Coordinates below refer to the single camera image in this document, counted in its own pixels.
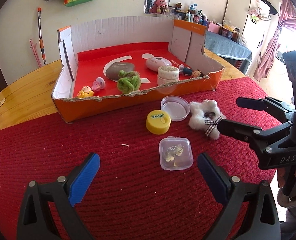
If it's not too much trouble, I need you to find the person's right hand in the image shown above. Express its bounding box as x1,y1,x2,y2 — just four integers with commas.
276,164,296,201

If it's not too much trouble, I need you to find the orange cardboard box tray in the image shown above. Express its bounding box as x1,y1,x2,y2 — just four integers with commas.
51,16,224,122

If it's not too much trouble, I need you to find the blue-grey covered side table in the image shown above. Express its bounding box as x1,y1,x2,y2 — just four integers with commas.
205,31,252,74

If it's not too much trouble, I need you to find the white fluffy bow plush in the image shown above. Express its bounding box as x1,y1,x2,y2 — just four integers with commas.
189,99,227,140

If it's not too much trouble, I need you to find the orange-tipped broom handle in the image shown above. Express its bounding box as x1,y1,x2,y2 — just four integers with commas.
37,7,47,65

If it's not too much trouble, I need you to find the grey eye shadow case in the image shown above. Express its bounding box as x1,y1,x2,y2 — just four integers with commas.
106,62,135,81

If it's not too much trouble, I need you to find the yellow round cap container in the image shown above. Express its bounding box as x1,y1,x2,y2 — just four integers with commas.
146,110,171,135

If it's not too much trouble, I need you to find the pink curtain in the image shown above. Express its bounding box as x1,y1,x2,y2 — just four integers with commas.
254,0,296,81

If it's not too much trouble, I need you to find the white glitter-lid cream jar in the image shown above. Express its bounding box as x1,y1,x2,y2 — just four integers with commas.
157,66,180,86

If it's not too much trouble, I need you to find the pink round mini camera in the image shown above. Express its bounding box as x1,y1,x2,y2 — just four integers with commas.
145,56,172,72

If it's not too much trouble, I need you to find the blue suit boy figurine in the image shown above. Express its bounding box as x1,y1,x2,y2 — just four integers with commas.
179,64,204,78

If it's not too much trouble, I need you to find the pink yellow small figurine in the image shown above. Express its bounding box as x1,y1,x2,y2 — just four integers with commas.
77,77,106,99

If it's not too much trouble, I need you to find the green fuzzy frog toy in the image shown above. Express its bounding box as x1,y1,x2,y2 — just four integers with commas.
117,70,141,94

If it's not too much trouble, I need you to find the white cabinet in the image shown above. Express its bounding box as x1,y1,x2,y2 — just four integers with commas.
224,0,279,74

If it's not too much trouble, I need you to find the pink rabbit plush toy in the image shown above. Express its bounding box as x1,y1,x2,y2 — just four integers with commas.
149,0,166,14

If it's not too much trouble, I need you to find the clear small plastic box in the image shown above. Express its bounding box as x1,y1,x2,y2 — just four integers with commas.
159,137,194,171

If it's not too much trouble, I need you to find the white round jar lid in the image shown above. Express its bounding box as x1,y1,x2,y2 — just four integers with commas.
160,95,190,122

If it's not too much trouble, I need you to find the red knitted table mat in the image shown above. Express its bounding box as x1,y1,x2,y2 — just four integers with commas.
0,76,283,240

